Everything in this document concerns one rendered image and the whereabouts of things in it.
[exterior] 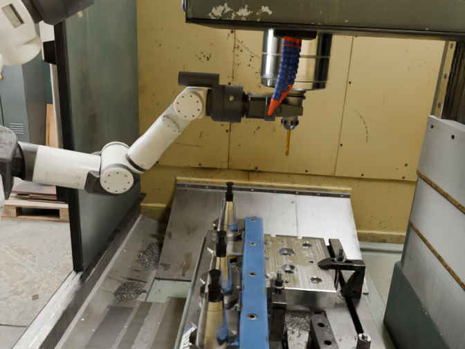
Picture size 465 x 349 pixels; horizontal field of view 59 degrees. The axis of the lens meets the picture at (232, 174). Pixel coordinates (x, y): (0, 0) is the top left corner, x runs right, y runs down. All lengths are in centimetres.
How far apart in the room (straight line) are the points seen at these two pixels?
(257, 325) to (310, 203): 155
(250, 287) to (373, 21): 45
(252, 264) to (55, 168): 54
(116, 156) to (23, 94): 460
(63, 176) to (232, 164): 118
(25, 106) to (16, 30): 500
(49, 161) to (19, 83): 458
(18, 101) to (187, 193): 383
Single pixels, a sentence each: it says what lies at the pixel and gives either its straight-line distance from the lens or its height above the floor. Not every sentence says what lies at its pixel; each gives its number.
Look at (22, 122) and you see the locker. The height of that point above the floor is 47.
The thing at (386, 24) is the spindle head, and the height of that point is 163.
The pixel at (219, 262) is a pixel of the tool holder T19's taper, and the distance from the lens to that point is 63.
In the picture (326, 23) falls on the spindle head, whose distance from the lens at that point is 68.
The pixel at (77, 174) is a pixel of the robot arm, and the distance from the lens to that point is 106.
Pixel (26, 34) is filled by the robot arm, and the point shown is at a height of 159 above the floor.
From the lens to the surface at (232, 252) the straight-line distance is 80.
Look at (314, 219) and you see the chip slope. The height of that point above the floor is 79.
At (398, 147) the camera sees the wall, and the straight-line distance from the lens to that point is 218.
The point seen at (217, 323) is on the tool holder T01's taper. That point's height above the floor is 126.
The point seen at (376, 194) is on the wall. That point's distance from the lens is 223.
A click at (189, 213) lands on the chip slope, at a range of 202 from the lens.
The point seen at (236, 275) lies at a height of 122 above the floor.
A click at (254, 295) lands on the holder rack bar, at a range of 67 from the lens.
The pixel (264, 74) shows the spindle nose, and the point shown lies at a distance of 96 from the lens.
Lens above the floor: 160
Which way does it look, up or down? 18 degrees down
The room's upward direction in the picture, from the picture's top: 3 degrees clockwise
